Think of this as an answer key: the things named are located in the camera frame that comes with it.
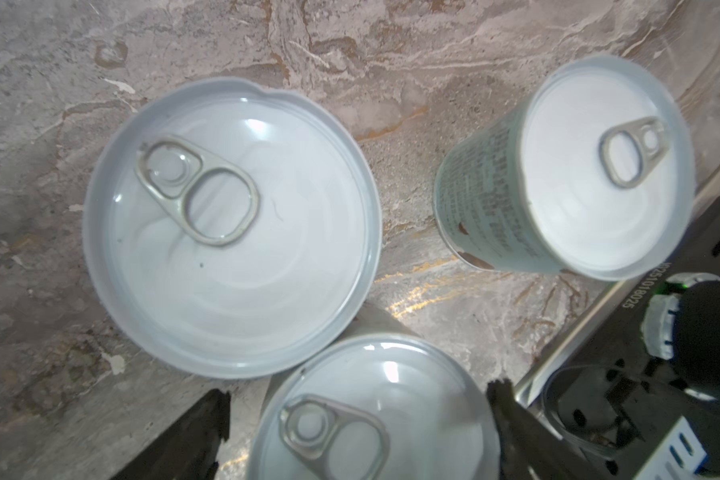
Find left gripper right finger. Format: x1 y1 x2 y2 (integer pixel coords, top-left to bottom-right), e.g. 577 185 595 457
485 379 603 480

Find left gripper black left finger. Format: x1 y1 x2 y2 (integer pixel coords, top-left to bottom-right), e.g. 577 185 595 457
112 389 231 480

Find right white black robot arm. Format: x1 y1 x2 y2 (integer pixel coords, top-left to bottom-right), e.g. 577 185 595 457
641 273 720 477

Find blue label pull-tab can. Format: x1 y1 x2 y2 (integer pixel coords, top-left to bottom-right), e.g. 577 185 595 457
246 304 501 479

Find brown label pull-tab can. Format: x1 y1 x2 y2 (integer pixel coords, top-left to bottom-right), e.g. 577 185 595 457
82 78 382 379

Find teal label pull-tab can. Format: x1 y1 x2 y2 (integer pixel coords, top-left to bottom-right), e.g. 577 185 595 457
433 56 696 280

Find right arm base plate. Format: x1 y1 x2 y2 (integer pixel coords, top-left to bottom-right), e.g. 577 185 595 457
536 197 720 479

